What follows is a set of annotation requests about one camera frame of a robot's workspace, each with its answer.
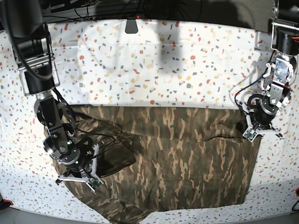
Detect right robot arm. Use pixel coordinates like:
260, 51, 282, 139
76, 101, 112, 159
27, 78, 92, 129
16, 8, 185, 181
0, 0, 103, 190

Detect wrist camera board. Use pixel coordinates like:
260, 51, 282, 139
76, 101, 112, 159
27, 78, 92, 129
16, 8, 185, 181
87, 177, 104, 192
243, 127, 257, 142

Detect black cables behind table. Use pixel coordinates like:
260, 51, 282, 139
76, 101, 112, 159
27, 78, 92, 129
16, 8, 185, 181
42, 0, 204, 21

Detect orange clamp left corner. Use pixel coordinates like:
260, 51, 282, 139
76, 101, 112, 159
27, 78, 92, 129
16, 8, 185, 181
2, 199, 13, 207

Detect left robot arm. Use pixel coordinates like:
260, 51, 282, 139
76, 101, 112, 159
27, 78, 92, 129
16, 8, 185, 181
242, 0, 299, 142

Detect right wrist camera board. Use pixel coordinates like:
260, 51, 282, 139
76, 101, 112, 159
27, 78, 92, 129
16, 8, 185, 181
87, 177, 104, 192

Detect camouflage T-shirt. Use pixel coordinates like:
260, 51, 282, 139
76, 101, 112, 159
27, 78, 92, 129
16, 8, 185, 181
43, 105, 262, 224

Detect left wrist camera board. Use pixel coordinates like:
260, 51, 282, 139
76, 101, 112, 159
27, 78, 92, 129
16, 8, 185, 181
243, 127, 257, 142

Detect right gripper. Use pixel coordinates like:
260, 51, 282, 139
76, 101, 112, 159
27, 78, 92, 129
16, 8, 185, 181
50, 137, 100, 185

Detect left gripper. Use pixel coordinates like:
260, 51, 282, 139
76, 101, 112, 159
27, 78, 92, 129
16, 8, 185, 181
245, 94, 283, 138

